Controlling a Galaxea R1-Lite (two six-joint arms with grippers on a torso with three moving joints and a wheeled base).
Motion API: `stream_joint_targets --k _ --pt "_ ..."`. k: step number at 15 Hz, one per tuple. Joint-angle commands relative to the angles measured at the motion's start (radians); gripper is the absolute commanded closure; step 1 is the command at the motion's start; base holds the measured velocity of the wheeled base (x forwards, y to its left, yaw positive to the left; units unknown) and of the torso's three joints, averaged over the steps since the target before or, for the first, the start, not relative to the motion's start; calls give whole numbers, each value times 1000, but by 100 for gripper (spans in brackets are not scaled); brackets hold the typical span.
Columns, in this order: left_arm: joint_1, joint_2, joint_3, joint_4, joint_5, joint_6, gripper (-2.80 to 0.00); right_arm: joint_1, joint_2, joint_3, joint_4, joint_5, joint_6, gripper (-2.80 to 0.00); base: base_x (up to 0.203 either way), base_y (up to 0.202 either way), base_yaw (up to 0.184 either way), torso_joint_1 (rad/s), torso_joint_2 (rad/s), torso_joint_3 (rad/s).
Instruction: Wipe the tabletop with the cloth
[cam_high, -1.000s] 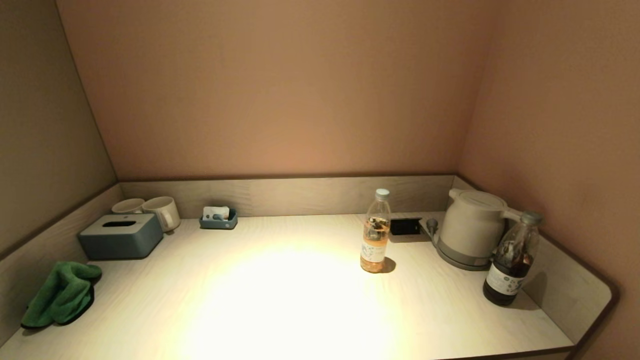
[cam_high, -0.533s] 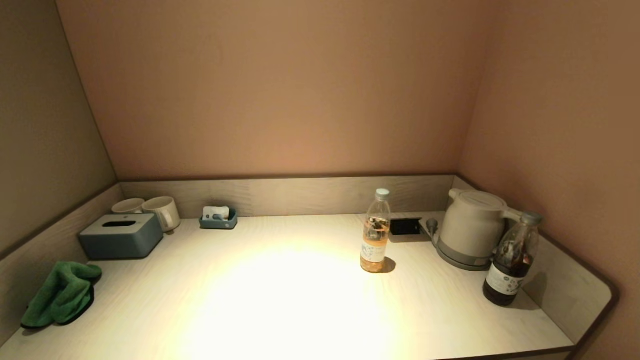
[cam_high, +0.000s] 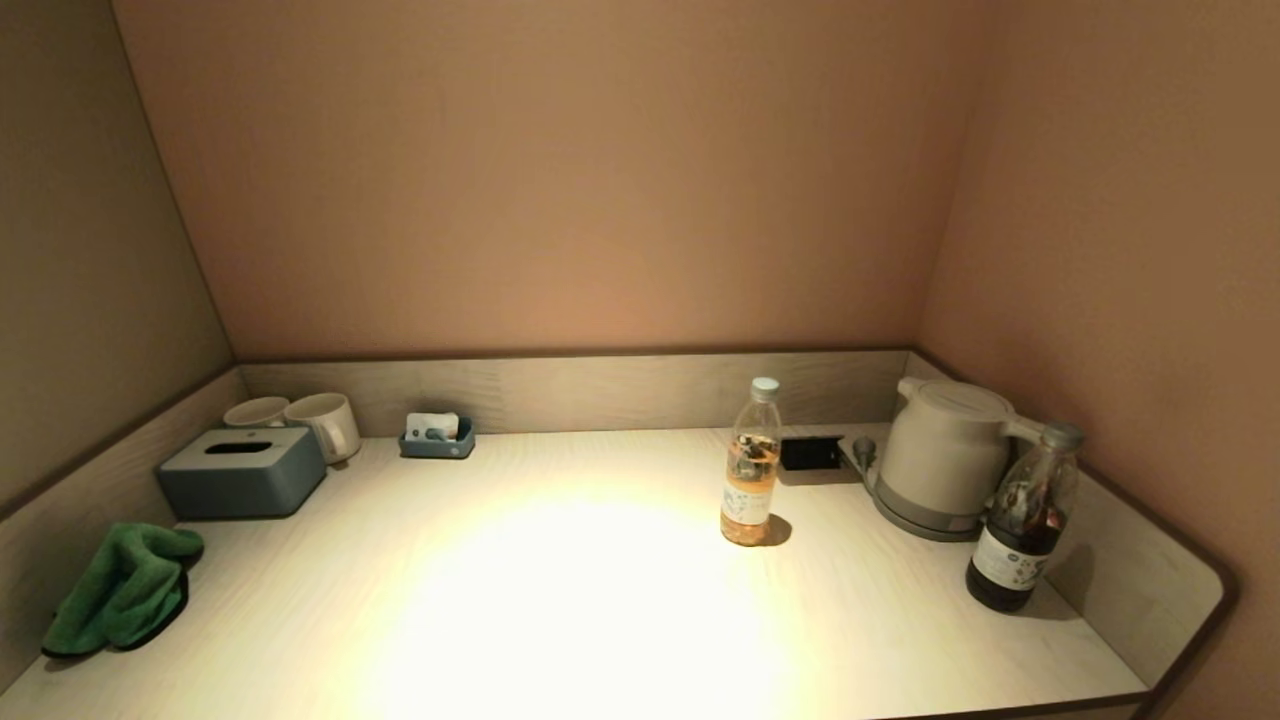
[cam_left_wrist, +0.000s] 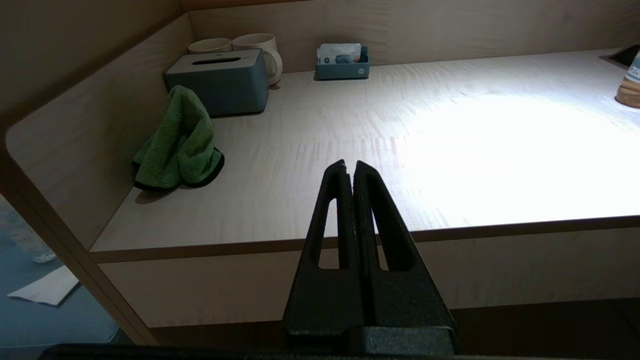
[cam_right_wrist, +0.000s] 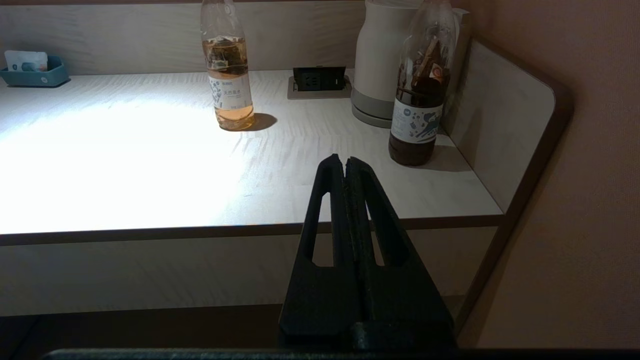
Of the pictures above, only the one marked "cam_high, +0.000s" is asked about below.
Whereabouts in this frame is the green microfibre cloth black edge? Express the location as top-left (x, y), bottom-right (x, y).
top-left (41, 522), bottom-right (205, 659)

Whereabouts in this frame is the wooden desk back panel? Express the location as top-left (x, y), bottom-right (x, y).
top-left (237, 348), bottom-right (911, 437)

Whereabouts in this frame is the wooden desk panel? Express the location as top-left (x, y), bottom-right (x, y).
top-left (237, 348), bottom-right (911, 437)
top-left (905, 348), bottom-right (1239, 716)

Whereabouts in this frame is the clear bottle light tea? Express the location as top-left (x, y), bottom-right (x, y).
top-left (720, 377), bottom-right (783, 547)

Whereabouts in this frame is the black pop-up power socket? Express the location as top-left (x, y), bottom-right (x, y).
top-left (780, 435), bottom-right (844, 472)

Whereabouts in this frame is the small blue tray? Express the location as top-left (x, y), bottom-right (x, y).
top-left (399, 418), bottom-right (476, 460)

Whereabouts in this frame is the grey kettle base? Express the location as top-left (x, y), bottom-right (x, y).
top-left (838, 434), bottom-right (987, 543)

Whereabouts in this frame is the white electric kettle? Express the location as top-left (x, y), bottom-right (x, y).
top-left (880, 376), bottom-right (1046, 521)

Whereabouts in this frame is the grey-blue tissue box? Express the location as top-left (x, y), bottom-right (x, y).
top-left (156, 427), bottom-right (328, 520)

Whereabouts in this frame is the clear bottle dark tea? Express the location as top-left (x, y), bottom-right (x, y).
top-left (965, 421), bottom-right (1086, 613)

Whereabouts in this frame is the wooden desk right side panel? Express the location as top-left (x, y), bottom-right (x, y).
top-left (905, 348), bottom-right (1239, 716)

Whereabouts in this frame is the white ribbed mug with handle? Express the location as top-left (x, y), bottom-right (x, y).
top-left (285, 392), bottom-right (362, 465)

